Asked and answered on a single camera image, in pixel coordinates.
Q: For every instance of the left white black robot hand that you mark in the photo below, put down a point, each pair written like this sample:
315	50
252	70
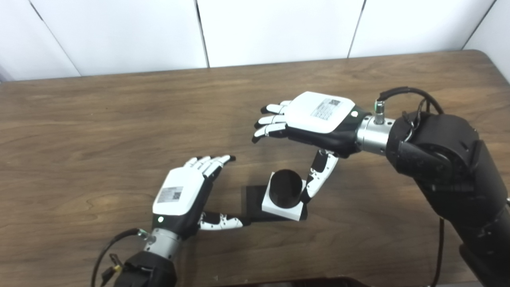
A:
179	191

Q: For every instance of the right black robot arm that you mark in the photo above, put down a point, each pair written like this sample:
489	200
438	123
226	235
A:
450	159

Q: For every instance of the white square piece with hole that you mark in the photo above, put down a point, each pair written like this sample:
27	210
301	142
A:
279	211

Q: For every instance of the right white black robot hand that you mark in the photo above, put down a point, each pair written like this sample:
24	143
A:
314	113

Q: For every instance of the black peg with square base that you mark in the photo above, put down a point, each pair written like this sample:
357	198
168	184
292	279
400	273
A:
285	187

